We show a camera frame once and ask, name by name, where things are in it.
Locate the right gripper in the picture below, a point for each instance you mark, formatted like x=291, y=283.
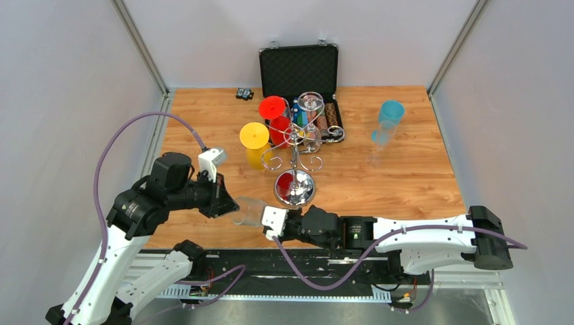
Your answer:
x=285, y=235

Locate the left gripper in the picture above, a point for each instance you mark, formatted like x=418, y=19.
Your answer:
x=221, y=202

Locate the clear wide ribbed glass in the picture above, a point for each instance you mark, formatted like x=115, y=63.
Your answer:
x=250, y=212

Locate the chrome wine glass rack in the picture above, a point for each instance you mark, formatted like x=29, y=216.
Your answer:
x=295, y=187

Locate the yellow plastic wine glass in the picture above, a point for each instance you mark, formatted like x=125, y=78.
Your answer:
x=254, y=137

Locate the clear champagne flute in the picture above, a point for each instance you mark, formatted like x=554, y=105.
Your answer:
x=381, y=138

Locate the blue plastic wine glass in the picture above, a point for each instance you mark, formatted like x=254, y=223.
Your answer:
x=391, y=112

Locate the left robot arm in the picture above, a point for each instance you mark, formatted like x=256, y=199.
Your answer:
x=133, y=218

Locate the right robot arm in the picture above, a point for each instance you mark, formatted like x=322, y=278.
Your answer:
x=475, y=237

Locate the red plastic wine glass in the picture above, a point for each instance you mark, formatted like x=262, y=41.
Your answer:
x=274, y=109

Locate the clear glass at rack back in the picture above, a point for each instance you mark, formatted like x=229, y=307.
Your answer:
x=313, y=103

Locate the green blue block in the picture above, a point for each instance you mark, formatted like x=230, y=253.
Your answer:
x=302, y=119

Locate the small black blue toy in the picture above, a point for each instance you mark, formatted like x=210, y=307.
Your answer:
x=244, y=94

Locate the blue toy car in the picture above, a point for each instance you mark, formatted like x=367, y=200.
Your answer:
x=295, y=110

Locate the black poker chip case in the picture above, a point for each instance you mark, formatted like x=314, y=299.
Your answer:
x=292, y=70

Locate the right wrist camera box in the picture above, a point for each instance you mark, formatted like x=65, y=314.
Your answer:
x=273, y=221

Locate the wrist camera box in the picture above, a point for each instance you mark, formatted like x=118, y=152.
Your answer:
x=209, y=160
x=273, y=221

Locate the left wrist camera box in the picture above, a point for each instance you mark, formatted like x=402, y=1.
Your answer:
x=209, y=160

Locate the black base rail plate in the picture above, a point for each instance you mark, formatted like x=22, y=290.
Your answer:
x=268, y=273

